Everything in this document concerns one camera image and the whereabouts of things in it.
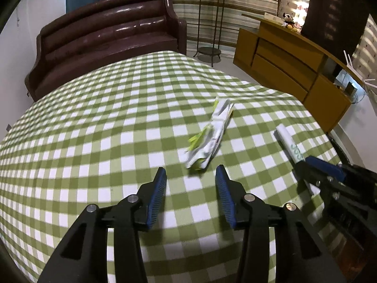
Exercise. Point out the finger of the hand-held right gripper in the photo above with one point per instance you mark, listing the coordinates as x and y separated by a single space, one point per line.
325 165
309 172

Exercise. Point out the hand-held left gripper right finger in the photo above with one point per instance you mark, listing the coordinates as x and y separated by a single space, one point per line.
225 197

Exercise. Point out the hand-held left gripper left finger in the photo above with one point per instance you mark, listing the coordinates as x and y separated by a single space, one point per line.
156 200

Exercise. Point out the white teal-printed packet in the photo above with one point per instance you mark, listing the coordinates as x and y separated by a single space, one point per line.
287 140

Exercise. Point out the white green wrapper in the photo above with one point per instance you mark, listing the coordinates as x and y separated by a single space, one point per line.
215 129

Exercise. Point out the small brown box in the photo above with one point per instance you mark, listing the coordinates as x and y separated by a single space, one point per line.
350 89

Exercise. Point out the green checkered tablecloth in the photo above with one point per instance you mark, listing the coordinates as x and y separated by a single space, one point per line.
117 123

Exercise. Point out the white router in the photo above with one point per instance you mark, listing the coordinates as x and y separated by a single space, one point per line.
371 86

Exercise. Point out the wooden cabinet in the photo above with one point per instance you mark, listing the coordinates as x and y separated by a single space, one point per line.
279 64

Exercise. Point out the black metal plant stand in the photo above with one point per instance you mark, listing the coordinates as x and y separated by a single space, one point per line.
209 51

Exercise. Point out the mouse plush toy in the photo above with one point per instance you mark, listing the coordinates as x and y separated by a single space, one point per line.
288 19

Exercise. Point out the dark purple curtain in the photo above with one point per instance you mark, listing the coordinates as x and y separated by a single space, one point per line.
332 11

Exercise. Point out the white box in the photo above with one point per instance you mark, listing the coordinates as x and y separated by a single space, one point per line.
272 18

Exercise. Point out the brown leather sofa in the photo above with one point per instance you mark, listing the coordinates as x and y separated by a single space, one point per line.
103 35

